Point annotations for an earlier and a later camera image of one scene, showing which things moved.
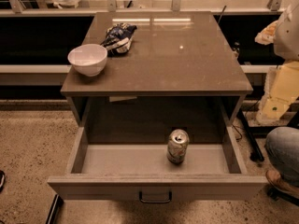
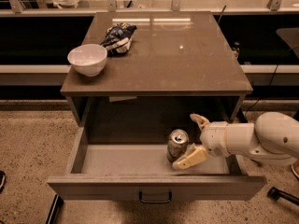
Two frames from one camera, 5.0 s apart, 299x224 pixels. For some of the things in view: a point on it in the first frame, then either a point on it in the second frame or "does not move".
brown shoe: x=276 y=180 to x=295 y=170
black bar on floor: x=58 y=203 does not move
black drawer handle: x=140 y=197 does not move
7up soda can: x=177 y=146 does not move
